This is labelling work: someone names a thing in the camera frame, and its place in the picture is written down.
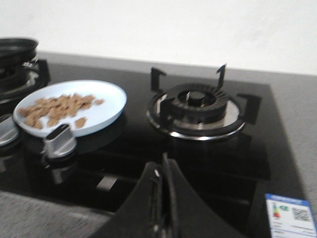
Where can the black glass gas hob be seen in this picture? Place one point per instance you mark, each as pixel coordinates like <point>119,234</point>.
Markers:
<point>74,196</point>

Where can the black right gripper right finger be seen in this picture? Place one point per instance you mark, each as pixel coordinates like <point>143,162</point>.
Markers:
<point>190,217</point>

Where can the left silver stove knob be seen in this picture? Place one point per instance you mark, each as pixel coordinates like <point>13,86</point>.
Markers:
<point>8,130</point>

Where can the light blue plate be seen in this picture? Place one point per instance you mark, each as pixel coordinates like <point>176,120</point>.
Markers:
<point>86,121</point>

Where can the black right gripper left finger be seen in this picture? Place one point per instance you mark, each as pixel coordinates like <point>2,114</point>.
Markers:
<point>140,215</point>

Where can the silver stove knob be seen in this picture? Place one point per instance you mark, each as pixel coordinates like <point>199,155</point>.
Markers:
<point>60,142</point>
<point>8,130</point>

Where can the burner with pan support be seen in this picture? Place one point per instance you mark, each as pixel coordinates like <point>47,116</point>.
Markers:
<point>18,82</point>
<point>201,112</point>

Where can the brown meat pieces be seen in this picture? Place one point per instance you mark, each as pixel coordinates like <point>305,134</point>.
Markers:
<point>56,108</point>

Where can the right silver stove knob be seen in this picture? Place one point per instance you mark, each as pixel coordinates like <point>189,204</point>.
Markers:
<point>60,142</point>

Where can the left burner with pan support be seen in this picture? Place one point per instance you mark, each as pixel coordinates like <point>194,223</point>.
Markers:
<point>18,82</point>

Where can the black frying pan mint handle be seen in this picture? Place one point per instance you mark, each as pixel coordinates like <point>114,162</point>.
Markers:
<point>14,51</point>

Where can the right burner with pan support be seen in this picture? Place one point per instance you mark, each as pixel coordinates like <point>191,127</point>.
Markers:
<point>201,112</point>

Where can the blue energy label sticker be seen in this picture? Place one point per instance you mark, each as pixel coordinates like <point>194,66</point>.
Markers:
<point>290,217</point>

